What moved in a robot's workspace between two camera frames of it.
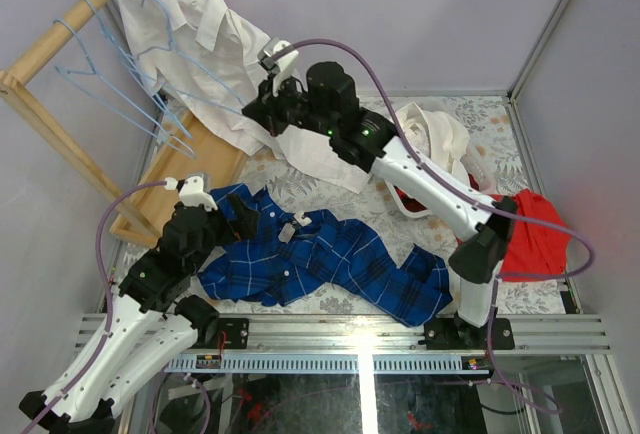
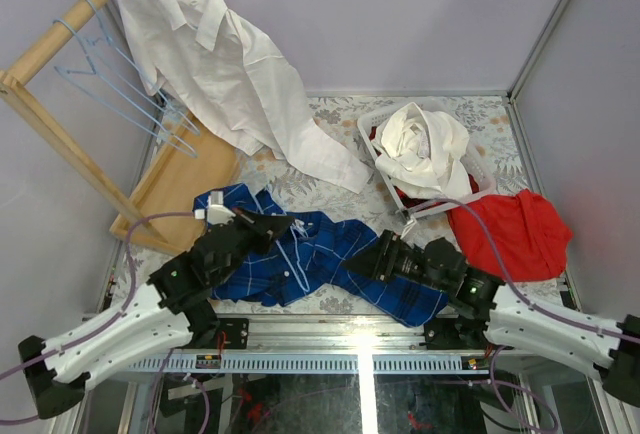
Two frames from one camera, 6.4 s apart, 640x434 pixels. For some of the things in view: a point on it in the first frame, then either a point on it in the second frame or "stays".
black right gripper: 265,109 -> 378,262
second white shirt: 210,55 stays
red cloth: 539,248 stays
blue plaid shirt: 294,254 stays
